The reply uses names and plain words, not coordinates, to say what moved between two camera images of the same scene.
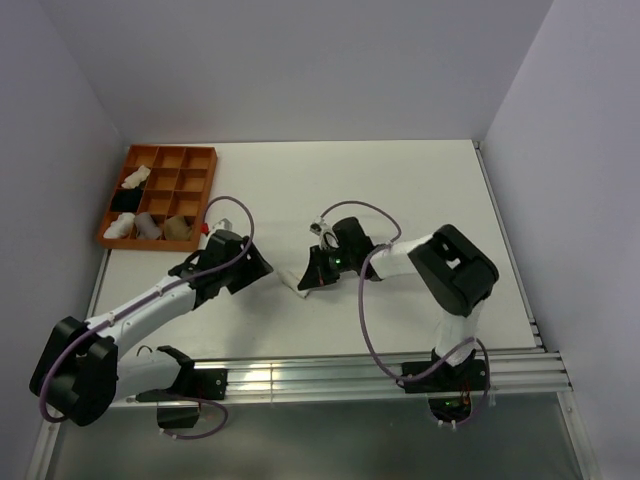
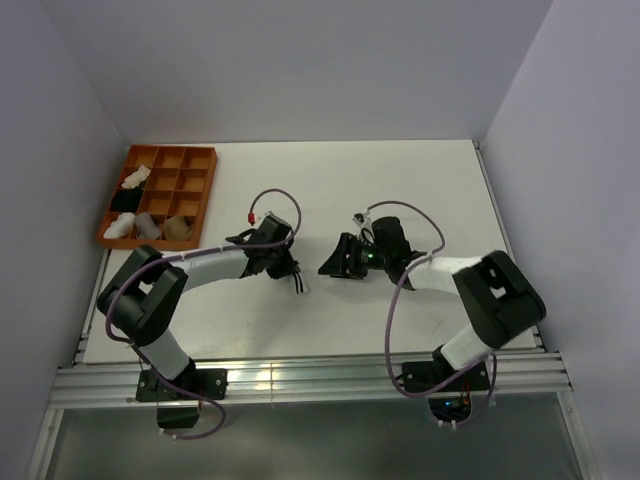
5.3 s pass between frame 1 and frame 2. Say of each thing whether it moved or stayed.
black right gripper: moved
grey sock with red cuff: stayed
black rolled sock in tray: stayed
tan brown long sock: stayed
